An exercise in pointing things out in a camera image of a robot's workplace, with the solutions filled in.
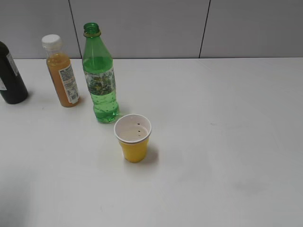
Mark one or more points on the yellow paper cup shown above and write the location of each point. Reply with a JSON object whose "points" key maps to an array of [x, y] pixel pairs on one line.
{"points": [[133, 132]]}

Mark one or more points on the orange juice bottle white cap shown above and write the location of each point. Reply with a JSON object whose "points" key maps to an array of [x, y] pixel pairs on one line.
{"points": [[61, 72]]}

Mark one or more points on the dark glass bottle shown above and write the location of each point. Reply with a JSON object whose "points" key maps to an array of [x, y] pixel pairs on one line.
{"points": [[12, 87]]}

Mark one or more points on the green sprite bottle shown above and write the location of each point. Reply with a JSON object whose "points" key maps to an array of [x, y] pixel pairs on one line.
{"points": [[99, 74]]}

